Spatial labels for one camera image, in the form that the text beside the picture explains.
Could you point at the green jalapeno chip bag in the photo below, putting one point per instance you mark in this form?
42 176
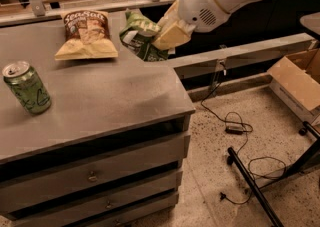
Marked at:
137 36

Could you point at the yellow sea salt chip bag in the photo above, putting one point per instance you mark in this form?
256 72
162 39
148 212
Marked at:
87 36

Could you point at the cardboard box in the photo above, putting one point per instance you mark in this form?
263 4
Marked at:
296 81

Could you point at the round dark table edge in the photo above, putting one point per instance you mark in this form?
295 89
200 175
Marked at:
312 22

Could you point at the grey drawer cabinet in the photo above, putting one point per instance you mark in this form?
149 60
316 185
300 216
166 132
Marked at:
108 151

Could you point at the green soda can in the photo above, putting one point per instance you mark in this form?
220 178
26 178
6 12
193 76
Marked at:
27 86

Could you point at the black metal stand leg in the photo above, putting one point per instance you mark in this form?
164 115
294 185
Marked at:
308 162

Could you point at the grey metal rail frame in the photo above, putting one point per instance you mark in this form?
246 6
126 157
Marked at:
211 62

